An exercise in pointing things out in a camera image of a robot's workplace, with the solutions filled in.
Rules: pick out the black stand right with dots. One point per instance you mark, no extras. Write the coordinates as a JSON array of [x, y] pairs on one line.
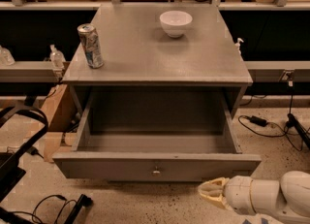
[[300, 130]]

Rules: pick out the cardboard box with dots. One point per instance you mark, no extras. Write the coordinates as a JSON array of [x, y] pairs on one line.
[[60, 109]]

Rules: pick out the clear bottle far left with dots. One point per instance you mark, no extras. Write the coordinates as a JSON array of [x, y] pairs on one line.
[[6, 56]]

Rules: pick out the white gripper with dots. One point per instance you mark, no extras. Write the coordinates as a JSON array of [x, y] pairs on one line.
[[237, 193]]

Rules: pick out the grey wooden cabinet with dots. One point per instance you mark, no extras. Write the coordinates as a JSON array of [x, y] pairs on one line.
[[136, 50]]

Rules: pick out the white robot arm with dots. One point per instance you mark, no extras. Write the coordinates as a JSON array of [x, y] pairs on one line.
[[286, 200]]

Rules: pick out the blue silver drink can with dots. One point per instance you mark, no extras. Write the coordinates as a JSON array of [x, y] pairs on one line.
[[90, 43]]

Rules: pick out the white ceramic bowl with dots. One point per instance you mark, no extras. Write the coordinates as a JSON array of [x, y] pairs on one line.
[[175, 23]]

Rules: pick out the grey top drawer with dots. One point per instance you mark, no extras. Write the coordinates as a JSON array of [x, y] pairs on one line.
[[123, 136]]

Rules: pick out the white pump bottle right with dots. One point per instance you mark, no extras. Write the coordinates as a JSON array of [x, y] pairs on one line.
[[238, 44]]

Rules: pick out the clear pump bottle left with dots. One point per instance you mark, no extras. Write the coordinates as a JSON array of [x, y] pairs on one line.
[[57, 57]]

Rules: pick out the metal drawer knob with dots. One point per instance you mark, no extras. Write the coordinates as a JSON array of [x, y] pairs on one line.
[[156, 172]]

